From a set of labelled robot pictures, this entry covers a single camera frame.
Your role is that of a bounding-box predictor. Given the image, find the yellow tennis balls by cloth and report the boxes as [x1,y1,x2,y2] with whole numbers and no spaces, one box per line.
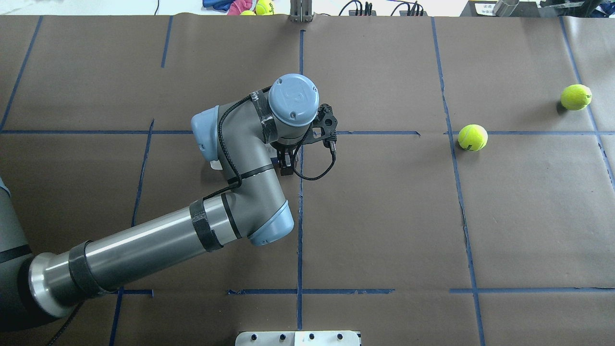
[237,0,275,16]

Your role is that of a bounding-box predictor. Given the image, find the black wrist camera with cable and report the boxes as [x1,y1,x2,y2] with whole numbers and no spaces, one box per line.
[290,103,338,181]

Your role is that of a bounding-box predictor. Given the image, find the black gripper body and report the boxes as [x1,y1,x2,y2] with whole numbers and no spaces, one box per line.
[275,143,303,169]

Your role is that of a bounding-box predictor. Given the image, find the pink and blue cloth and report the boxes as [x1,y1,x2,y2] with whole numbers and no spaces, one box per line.
[202,0,257,15]

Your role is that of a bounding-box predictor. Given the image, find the yellow tennis ball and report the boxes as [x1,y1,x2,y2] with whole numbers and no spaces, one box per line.
[560,84,592,111]
[457,124,489,151]

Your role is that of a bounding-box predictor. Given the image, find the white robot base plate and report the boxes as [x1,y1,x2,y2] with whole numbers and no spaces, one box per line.
[235,330,362,346]

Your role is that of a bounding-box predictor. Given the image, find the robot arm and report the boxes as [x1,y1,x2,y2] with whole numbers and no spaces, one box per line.
[1,73,320,332]

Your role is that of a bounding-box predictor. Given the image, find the black power strip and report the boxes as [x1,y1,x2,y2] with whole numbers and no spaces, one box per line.
[335,0,428,17]

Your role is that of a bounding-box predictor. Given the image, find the aluminium frame post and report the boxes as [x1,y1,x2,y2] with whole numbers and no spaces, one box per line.
[289,0,314,23]

